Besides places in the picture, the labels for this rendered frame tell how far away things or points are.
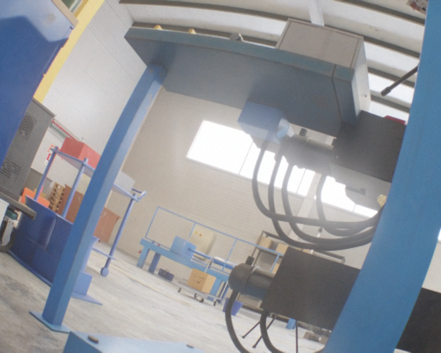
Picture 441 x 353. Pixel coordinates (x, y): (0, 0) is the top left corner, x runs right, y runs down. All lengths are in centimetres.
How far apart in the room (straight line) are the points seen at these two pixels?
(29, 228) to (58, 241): 28
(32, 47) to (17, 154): 116
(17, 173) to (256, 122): 135
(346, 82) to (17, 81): 91
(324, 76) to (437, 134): 36
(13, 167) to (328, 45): 169
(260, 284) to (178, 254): 942
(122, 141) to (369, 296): 94
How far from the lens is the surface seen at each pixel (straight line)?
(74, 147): 404
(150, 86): 163
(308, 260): 136
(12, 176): 242
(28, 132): 242
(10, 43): 126
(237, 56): 136
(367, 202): 179
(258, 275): 155
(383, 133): 146
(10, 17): 125
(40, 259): 255
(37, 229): 267
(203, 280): 810
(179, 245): 1095
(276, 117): 157
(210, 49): 139
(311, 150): 163
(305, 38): 134
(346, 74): 126
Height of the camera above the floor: 43
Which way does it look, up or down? 13 degrees up
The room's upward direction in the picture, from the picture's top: 24 degrees clockwise
